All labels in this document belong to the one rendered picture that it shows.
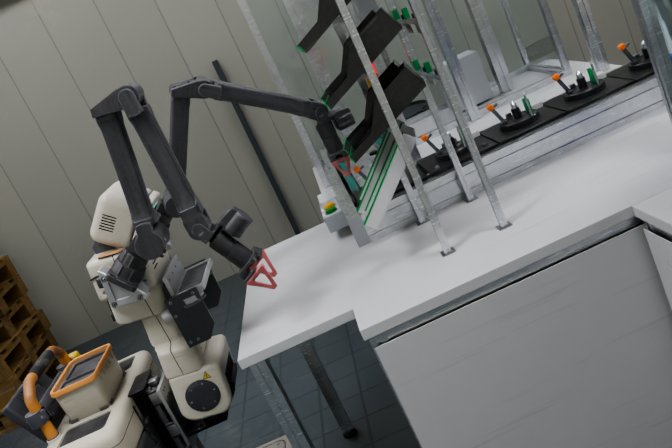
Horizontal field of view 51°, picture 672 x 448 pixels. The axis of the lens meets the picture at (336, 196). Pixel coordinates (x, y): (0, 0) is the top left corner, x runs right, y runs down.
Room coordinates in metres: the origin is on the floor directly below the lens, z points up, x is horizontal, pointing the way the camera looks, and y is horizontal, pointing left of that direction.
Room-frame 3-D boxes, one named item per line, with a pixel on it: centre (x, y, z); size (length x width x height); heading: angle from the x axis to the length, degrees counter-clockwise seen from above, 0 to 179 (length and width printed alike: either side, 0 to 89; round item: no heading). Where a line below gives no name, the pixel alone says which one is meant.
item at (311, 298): (2.21, 0.06, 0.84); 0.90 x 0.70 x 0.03; 178
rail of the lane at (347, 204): (2.64, -0.03, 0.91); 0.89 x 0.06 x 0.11; 0
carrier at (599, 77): (2.35, -0.92, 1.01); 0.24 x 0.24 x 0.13; 0
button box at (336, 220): (2.45, 0.04, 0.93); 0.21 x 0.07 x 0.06; 0
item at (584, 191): (2.36, -0.62, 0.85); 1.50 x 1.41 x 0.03; 0
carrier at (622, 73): (2.35, -1.17, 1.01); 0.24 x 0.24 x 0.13; 0
